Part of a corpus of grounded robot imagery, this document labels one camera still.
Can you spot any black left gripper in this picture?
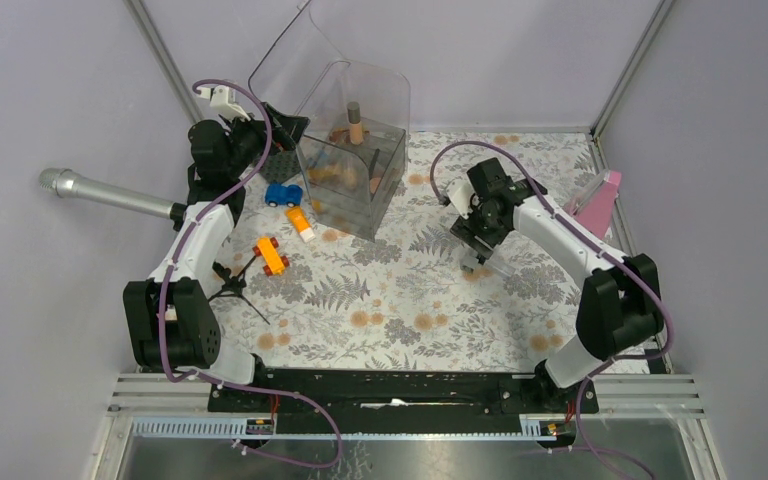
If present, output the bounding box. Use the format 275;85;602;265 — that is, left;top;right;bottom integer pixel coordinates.
221;102;309;178

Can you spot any orange cream tube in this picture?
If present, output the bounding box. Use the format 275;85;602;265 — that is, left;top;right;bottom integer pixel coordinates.
285;206;316;243

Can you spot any beige makeup sponge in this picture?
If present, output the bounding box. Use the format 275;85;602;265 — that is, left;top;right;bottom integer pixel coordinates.
320;164;358;189

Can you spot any orange round sponge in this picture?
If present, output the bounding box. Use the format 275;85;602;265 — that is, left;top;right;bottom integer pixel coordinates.
369;176;384;195

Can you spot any black mascara stick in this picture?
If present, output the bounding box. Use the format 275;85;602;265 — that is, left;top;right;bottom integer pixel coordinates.
368;149;381;178

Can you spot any clear acrylic organizer box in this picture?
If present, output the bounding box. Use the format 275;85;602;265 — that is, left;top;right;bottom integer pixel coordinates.
248;1;411;240

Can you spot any beige foundation tube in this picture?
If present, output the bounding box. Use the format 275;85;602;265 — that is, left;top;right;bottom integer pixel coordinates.
347;101;364;145

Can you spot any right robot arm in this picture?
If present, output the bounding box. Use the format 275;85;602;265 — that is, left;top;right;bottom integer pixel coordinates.
446;158;665;412

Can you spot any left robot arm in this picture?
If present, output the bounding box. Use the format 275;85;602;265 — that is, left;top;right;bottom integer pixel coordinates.
123;79;309;411

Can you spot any dark grey building plate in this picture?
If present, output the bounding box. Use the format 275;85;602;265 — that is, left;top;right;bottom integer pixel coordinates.
259;151;301;184

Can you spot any blue toy car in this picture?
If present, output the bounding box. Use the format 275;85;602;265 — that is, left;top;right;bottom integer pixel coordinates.
264;183;303;208

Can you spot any grey square tube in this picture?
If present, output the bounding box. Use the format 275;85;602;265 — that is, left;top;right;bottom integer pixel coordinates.
460;251;483;274

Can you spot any pink stand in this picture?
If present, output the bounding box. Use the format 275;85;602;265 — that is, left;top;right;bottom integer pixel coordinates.
563;170;622;240

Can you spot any yellow red toy block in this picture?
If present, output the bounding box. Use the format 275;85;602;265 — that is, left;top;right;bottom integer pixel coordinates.
252;237;290;276

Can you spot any silver microphone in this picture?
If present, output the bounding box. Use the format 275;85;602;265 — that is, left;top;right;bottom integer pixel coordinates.
38;168;187;222

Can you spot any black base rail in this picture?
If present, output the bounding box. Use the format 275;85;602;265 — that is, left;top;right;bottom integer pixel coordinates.
207;366;599;435

